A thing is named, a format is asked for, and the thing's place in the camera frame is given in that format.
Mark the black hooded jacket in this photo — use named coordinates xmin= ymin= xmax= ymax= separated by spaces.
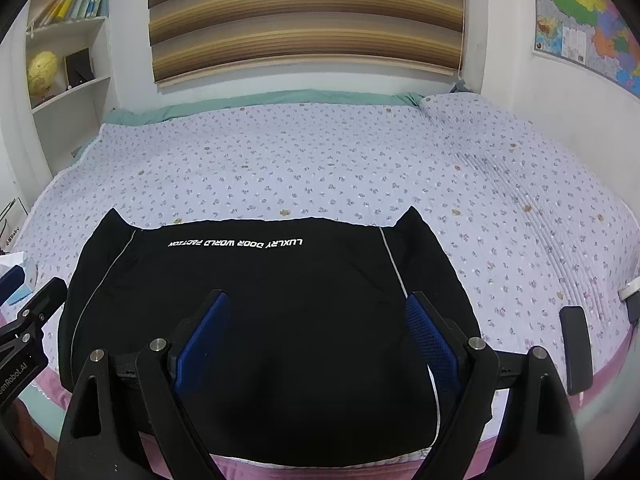
xmin=58 ymin=209 xmax=480 ymax=467

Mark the tissue pack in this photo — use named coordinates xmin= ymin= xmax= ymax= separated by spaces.
xmin=0 ymin=252 xmax=37 ymax=304

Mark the black smartphone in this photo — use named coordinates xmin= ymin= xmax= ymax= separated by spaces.
xmin=560 ymin=306 xmax=593 ymax=396

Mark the floral quilted bedspread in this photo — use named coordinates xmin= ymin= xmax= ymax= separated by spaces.
xmin=0 ymin=91 xmax=640 ymax=480

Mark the white bookshelf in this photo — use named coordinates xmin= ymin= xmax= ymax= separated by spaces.
xmin=25 ymin=0 xmax=118 ymax=174

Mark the black picture frame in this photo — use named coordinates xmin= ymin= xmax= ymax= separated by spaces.
xmin=64 ymin=48 xmax=94 ymax=88

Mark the colourful wall map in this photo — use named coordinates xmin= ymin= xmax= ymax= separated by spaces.
xmin=534 ymin=0 xmax=639 ymax=96

